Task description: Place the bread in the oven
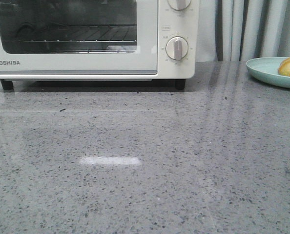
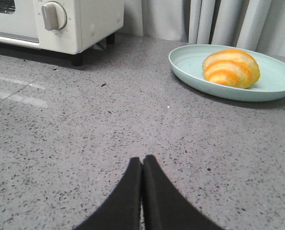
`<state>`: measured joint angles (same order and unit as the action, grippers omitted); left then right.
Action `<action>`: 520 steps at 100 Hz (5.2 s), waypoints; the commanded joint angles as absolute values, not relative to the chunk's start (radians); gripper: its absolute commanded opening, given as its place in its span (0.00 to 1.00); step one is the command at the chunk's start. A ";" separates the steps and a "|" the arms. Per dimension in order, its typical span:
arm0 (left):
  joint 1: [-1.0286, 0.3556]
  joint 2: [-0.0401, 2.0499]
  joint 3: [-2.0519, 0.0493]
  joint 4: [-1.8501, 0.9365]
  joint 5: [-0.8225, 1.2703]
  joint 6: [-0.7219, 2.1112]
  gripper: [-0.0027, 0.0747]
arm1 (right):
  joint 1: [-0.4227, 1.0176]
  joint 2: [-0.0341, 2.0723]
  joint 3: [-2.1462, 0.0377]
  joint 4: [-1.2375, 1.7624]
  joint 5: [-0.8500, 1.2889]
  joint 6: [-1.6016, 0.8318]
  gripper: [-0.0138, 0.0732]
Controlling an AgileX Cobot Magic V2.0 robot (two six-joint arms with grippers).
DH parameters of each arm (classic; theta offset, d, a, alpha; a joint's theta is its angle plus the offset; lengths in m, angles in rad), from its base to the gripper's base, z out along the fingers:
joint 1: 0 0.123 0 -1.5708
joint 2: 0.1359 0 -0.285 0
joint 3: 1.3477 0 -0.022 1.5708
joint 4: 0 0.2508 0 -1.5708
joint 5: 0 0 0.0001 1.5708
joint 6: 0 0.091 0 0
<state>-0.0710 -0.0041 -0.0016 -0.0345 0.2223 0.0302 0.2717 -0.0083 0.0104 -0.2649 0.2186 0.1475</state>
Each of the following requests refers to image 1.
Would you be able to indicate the metal wire oven rack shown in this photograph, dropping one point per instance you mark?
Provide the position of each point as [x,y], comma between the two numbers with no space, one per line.
[61,39]

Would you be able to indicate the light green plate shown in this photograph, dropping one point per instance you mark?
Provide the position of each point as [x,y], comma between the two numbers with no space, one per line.
[266,70]

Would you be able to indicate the white Toshiba toaster oven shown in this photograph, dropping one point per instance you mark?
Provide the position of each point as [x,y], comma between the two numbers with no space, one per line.
[171,23]

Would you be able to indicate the lower white oven knob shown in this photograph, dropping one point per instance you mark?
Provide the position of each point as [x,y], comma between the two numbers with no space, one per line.
[177,48]

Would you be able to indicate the upper white oven knob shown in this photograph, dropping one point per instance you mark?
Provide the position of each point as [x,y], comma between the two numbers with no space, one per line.
[179,5]

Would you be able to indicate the grey pleated curtain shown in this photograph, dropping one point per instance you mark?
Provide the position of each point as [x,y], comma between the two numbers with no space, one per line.
[246,29]

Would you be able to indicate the white oven knob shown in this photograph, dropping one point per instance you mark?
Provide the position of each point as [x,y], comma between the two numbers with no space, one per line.
[179,5]
[177,48]

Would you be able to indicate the glass oven door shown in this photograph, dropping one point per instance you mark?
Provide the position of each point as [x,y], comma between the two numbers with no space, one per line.
[39,13]

